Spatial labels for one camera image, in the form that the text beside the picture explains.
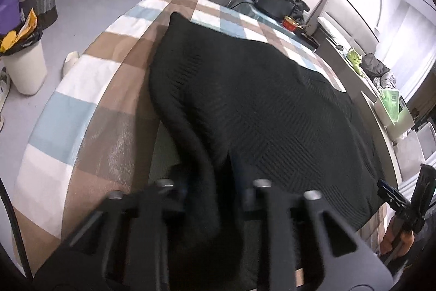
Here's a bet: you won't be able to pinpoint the dark grey pillow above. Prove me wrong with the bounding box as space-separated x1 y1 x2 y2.
361 53 391 77

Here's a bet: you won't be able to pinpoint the white green sneaker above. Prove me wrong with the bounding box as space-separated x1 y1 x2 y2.
0 68 11 107

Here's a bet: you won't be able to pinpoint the cream bucket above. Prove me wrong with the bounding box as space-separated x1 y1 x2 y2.
385 100 415 142

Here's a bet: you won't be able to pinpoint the white curtain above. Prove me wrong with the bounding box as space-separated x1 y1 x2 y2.
381 0 436 101

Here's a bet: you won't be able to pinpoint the beige upholstered bed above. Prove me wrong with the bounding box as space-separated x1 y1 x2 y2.
308 0 399 87

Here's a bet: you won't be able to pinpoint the dark food tray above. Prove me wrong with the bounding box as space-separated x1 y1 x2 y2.
295 27 319 46

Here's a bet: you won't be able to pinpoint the white basin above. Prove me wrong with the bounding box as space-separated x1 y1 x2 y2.
374 100 396 127

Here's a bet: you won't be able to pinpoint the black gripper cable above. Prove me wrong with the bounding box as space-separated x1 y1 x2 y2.
0 182 35 278

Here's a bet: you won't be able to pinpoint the yellow-green toy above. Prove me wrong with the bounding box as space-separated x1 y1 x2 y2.
346 47 364 72

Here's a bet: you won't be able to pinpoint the yellow snack wrappers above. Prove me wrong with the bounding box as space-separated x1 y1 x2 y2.
0 9 38 53

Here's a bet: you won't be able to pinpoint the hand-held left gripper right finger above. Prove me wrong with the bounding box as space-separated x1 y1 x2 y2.
243 178 393 291

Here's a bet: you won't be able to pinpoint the person's right hand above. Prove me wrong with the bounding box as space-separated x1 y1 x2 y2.
380 221 415 256

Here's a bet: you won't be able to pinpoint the plaid blanket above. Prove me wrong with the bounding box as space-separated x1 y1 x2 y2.
12 0 389 288

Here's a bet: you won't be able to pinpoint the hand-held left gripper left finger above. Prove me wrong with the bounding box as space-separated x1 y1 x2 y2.
34 178 189 291

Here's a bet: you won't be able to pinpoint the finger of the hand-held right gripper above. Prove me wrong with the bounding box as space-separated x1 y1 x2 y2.
377 179 411 210

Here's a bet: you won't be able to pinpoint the black cooking pot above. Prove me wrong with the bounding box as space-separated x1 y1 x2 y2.
255 0 297 22

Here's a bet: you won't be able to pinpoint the white paper bag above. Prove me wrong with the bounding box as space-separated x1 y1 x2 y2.
397 131 426 172

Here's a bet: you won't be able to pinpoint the black knit sweater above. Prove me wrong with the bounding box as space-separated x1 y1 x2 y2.
148 11 389 291

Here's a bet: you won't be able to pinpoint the purple bag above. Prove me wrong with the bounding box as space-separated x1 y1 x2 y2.
0 0 21 38

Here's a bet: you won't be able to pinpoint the white trash bin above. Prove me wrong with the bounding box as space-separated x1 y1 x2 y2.
0 34 48 97

